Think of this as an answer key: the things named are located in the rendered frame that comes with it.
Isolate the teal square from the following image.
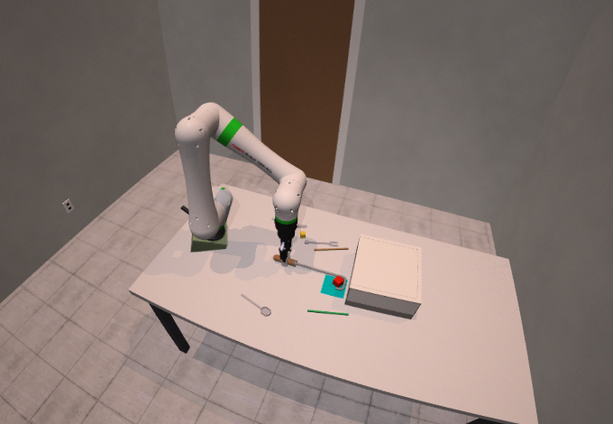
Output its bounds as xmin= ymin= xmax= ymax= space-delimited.
xmin=320 ymin=275 xmax=348 ymax=299

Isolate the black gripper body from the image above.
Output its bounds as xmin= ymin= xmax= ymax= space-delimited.
xmin=278 ymin=231 xmax=295 ymax=246

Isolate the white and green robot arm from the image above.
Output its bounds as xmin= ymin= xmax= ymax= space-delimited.
xmin=175 ymin=103 xmax=307 ymax=241

